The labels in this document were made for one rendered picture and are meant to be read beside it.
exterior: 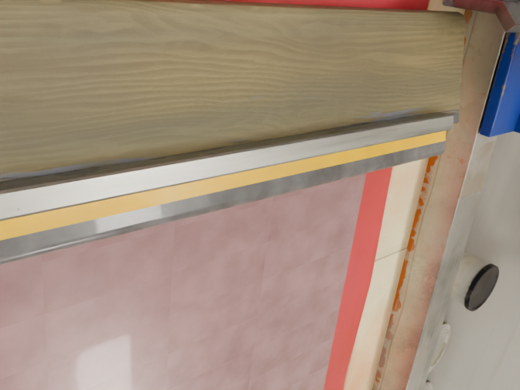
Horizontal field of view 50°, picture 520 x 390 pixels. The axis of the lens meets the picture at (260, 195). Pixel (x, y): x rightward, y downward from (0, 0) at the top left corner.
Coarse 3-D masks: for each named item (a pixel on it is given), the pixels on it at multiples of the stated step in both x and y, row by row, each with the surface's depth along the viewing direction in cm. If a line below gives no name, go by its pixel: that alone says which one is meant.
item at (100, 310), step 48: (144, 240) 30; (0, 288) 26; (48, 288) 28; (96, 288) 30; (144, 288) 32; (0, 336) 27; (48, 336) 29; (96, 336) 31; (144, 336) 33; (0, 384) 28; (48, 384) 30; (96, 384) 32; (144, 384) 35
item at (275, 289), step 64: (256, 0) 29; (320, 0) 32; (384, 0) 36; (320, 192) 39; (384, 192) 45; (192, 256) 33; (256, 256) 37; (320, 256) 42; (192, 320) 35; (256, 320) 40; (320, 320) 46; (192, 384) 38; (256, 384) 43; (320, 384) 50
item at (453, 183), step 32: (480, 32) 42; (480, 64) 42; (480, 96) 43; (480, 128) 44; (448, 160) 46; (480, 160) 46; (448, 192) 47; (480, 192) 48; (416, 224) 50; (448, 224) 47; (416, 256) 50; (448, 256) 49; (416, 288) 51; (448, 288) 52; (416, 320) 52; (384, 352) 55; (416, 352) 52; (384, 384) 56; (416, 384) 55
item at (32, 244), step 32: (384, 160) 36; (416, 160) 39; (224, 192) 28; (256, 192) 29; (288, 192) 31; (96, 224) 24; (128, 224) 25; (160, 224) 26; (0, 256) 21; (32, 256) 22
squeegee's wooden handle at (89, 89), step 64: (0, 0) 19; (64, 0) 20; (128, 0) 22; (192, 0) 24; (0, 64) 19; (64, 64) 20; (128, 64) 22; (192, 64) 24; (256, 64) 26; (320, 64) 29; (384, 64) 33; (448, 64) 37; (0, 128) 19; (64, 128) 21; (128, 128) 23; (192, 128) 25; (256, 128) 27; (320, 128) 30
